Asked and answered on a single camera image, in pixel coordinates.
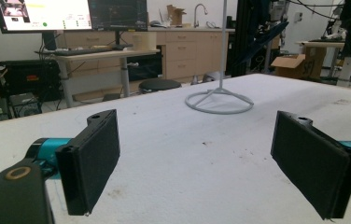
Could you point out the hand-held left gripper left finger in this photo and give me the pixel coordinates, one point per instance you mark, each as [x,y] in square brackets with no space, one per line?
[92,161]

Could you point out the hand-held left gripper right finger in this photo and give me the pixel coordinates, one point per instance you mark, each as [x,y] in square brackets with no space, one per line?
[307,161]

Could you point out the open cardboard box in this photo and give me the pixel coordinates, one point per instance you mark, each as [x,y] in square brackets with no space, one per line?
[301,65]

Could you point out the black round stool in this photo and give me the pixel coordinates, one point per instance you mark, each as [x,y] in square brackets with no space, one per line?
[159,84]

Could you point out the black equipment case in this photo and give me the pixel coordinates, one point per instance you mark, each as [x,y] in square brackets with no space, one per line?
[30,76]

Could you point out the wooden standing desk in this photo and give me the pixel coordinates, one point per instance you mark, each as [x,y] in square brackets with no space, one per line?
[102,56]

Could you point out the black keyboard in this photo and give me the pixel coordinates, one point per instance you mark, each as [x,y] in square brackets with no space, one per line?
[80,51]

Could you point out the wooden workbench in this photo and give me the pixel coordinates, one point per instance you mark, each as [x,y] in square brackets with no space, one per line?
[323,44]

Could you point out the wooden cabinet counter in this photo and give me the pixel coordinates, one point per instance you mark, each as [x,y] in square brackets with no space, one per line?
[192,53]

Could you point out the dark computer monitor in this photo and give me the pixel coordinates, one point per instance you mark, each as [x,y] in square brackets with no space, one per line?
[117,14]

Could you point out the bright computer monitor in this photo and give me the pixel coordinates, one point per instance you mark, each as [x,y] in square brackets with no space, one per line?
[43,14]

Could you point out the small cardboard box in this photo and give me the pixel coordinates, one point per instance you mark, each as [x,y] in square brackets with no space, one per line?
[175,15]

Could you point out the metal faucet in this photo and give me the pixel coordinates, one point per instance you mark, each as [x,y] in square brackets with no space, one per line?
[199,14]

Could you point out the black metal frame strut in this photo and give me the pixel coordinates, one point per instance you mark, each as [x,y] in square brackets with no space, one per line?
[245,37]

